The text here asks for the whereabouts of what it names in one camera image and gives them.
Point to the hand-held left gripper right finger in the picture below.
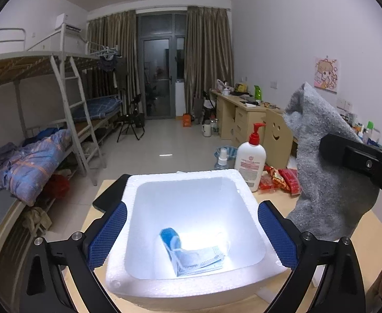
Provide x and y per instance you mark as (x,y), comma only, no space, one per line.
(275,234)

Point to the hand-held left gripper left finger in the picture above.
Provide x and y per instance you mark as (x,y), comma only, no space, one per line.
(107,234)

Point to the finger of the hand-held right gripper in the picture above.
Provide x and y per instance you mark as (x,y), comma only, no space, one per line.
(336,151)

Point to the grey sock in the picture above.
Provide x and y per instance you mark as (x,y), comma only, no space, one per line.
(324,195)

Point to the blue face mask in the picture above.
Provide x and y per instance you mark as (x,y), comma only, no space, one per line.
(197,260)

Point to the white foam box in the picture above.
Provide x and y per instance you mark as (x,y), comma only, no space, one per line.
(194,199)

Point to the row of toiletry bottles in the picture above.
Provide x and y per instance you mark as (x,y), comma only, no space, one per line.
(368,133)

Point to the black phone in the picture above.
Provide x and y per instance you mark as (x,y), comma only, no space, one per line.
(107,195)

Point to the large red snack packet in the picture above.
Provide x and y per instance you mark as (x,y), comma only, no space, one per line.
(292,181)

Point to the small red snack packet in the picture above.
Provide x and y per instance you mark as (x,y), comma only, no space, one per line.
(265,182)

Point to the orange red snack packet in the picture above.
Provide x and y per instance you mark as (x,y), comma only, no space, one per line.
(277,176)

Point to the wooden chair with smiley cutout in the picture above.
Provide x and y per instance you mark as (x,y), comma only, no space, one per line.
(279,137)

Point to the white lotion pump bottle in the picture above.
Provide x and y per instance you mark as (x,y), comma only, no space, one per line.
(249,163)

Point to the small clear spray bottle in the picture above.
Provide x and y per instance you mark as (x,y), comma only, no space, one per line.
(223,160)

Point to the green bottle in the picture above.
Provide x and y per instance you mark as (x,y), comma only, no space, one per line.
(258,94)

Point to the wooden desk with drawers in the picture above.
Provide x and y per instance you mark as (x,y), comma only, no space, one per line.
(243,117)

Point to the blue and orange quilt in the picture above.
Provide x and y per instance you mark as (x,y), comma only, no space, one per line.
(31,163)

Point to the yellow box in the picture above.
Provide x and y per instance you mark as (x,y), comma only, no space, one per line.
(240,87)

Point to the black folding chair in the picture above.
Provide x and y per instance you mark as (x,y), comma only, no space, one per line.
(132,120)

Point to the white kettle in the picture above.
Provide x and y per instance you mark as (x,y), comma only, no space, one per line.
(207,129)

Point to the blue checked mattress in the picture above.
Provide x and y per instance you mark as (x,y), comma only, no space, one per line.
(96,107)

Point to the white bunk bed ladder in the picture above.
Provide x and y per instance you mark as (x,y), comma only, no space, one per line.
(76,104)

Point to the orange bag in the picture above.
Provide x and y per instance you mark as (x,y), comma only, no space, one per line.
(187,120)

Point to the brown curtain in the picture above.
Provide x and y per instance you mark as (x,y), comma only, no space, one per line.
(116,45)
(207,45)

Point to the dark hanging clothes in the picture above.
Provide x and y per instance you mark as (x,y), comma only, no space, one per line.
(109,63)

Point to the glass balcony door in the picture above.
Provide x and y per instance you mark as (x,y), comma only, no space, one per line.
(160,65)

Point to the white clothes hanger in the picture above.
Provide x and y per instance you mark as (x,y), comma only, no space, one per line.
(104,50)

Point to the white metal bunk bed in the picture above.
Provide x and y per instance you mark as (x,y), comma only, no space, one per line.
(15,65)

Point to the white air conditioner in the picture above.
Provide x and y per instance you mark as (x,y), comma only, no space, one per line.
(67,22)

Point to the white wall switch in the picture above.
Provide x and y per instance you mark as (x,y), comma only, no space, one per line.
(344,104)

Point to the pink wall poster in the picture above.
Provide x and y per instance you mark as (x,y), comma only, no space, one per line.
(326,75)

